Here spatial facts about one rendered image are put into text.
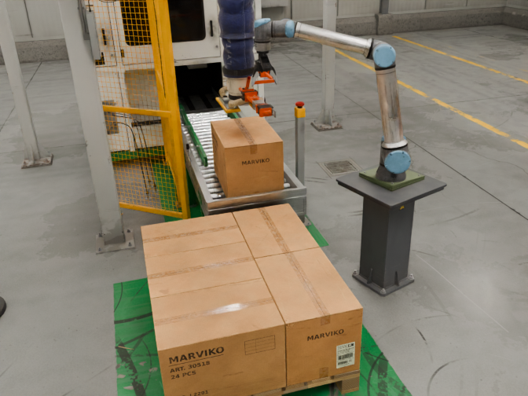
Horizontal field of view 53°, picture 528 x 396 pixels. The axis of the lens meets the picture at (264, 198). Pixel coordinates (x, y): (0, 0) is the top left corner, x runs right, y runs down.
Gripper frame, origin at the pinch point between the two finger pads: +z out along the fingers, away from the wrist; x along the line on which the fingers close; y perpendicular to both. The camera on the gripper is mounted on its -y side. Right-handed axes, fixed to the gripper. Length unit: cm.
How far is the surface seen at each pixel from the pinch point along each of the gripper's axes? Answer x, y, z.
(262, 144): -4, 27, 46
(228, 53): 10, 54, -10
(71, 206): 141, 177, 142
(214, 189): 25, 52, 86
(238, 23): 3, 48, -29
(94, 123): 102, 91, 40
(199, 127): 13, 196, 87
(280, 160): -17, 27, 59
